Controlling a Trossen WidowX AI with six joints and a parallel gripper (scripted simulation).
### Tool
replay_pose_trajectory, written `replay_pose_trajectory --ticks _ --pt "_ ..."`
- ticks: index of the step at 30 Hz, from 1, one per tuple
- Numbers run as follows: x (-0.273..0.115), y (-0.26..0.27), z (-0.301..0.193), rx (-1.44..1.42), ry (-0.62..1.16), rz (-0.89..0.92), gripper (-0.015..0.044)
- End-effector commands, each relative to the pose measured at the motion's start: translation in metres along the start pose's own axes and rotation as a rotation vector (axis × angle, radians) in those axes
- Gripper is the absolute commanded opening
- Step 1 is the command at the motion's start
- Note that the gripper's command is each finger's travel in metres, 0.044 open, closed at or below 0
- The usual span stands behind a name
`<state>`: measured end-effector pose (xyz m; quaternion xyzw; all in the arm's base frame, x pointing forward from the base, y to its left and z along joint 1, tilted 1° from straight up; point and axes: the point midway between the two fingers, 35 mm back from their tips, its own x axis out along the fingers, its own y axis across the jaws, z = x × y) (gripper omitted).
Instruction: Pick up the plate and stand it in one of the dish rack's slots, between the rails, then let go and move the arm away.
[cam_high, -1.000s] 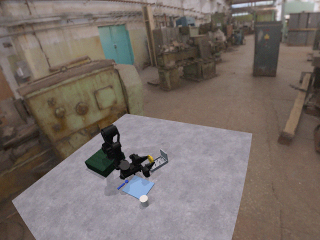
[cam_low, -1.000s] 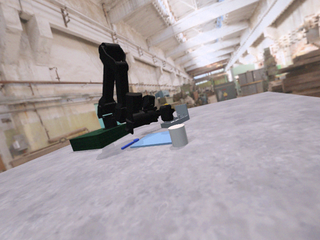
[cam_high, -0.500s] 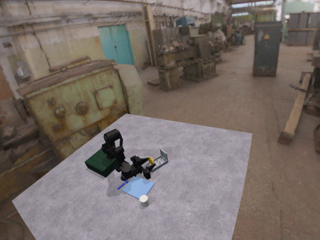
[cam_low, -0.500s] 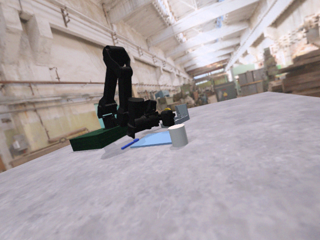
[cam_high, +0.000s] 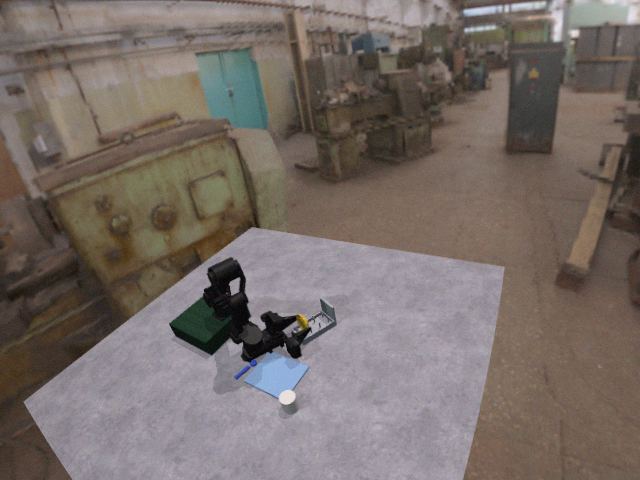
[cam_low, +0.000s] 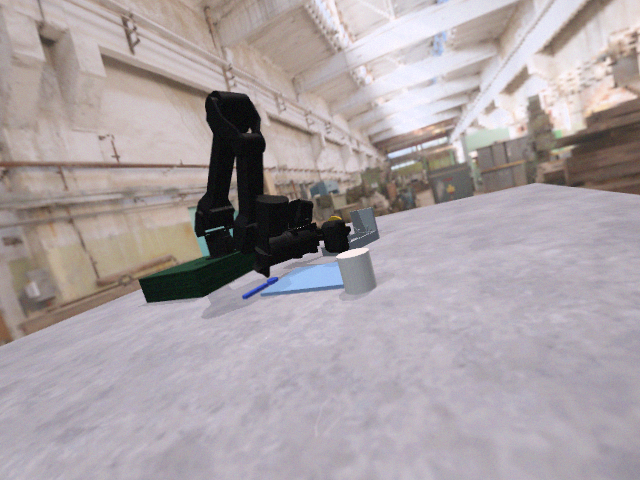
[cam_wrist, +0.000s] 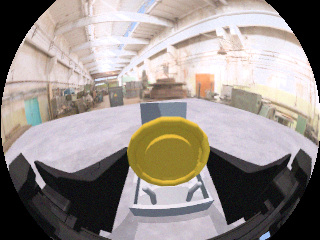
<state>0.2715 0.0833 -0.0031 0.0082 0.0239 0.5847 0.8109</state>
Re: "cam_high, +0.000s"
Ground light blue flat square mat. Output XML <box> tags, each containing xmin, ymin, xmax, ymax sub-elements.
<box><xmin>244</xmin><ymin>352</ymin><xmax>309</xmax><ymax>399</ymax></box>

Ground grey cylinder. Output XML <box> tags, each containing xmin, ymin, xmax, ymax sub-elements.
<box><xmin>279</xmin><ymin>390</ymin><xmax>299</xmax><ymax>415</ymax></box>

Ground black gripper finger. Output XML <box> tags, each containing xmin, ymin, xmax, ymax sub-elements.
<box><xmin>292</xmin><ymin>327</ymin><xmax>311</xmax><ymax>344</ymax></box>
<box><xmin>280</xmin><ymin>315</ymin><xmax>296</xmax><ymax>330</ymax></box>

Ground blue spoon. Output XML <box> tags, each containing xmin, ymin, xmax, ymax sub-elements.
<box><xmin>235</xmin><ymin>359</ymin><xmax>257</xmax><ymax>379</ymax></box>

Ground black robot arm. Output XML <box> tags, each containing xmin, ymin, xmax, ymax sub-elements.
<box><xmin>203</xmin><ymin>257</ymin><xmax>284</xmax><ymax>363</ymax></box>

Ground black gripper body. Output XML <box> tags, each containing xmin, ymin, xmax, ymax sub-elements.
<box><xmin>263</xmin><ymin>330</ymin><xmax>302</xmax><ymax>359</ymax></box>

